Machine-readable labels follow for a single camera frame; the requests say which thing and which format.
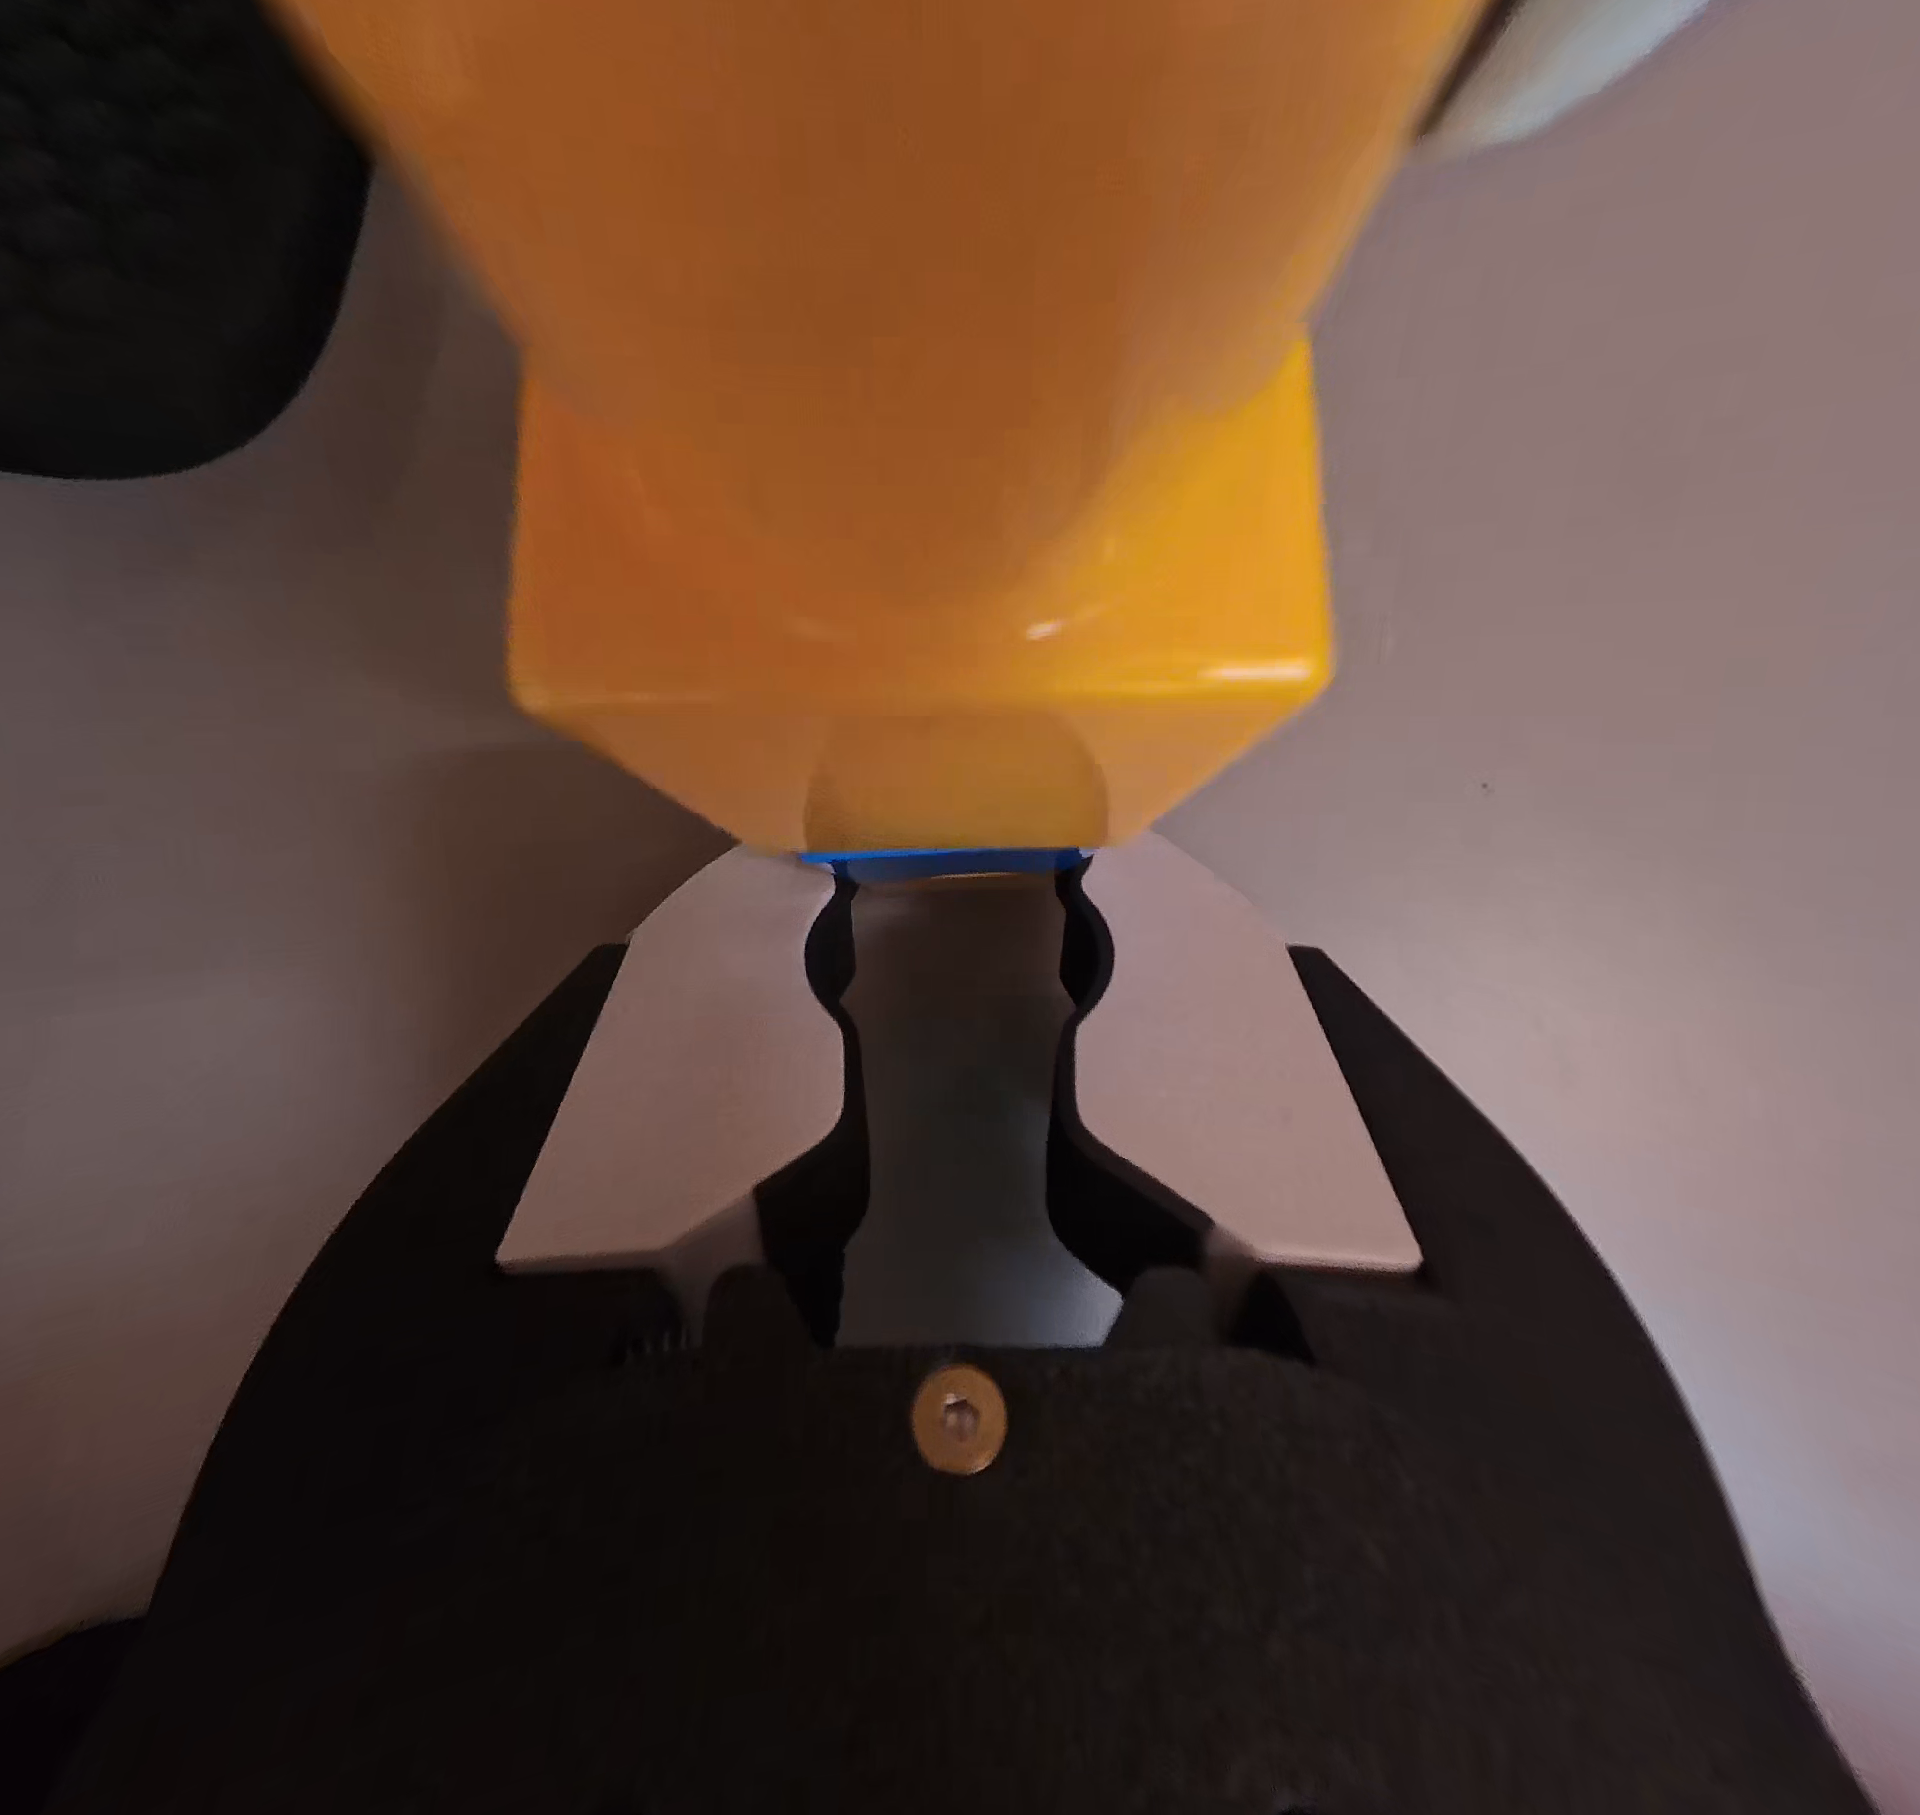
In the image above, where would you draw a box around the blue mega block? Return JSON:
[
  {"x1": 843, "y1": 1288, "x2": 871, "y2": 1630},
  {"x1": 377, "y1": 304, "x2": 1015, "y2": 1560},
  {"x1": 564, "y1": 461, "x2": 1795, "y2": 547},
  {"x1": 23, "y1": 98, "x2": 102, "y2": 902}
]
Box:
[{"x1": 798, "y1": 842, "x2": 1086, "y2": 891}]

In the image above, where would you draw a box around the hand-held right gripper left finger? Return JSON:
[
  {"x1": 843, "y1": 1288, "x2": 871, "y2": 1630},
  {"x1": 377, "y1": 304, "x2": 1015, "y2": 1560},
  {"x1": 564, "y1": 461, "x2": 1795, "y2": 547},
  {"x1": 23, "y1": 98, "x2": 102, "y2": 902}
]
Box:
[{"x1": 494, "y1": 842, "x2": 874, "y2": 1341}]

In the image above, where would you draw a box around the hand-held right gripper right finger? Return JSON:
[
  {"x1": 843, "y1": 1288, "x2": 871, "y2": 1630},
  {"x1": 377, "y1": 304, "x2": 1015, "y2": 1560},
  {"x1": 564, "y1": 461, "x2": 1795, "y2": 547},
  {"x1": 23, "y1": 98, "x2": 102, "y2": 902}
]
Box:
[{"x1": 1045, "y1": 838, "x2": 1428, "y2": 1279}]

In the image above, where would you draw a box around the orange mega block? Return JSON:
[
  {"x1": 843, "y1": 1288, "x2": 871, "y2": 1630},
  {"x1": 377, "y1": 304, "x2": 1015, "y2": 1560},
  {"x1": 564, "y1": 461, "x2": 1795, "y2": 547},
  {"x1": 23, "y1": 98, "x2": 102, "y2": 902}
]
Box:
[{"x1": 218, "y1": 0, "x2": 1546, "y2": 864}]

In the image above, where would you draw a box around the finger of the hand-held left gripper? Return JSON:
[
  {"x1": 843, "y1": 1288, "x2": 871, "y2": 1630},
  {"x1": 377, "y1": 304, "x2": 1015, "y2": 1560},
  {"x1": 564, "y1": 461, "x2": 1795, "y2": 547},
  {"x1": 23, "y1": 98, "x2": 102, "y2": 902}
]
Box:
[{"x1": 1421, "y1": 0, "x2": 1858, "y2": 170}]

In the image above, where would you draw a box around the black mesh pad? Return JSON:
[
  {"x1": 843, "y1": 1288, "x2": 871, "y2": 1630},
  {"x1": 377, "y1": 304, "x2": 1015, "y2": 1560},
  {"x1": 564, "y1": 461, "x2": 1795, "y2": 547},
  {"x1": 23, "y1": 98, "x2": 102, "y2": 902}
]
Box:
[{"x1": 0, "y1": 0, "x2": 372, "y2": 477}]

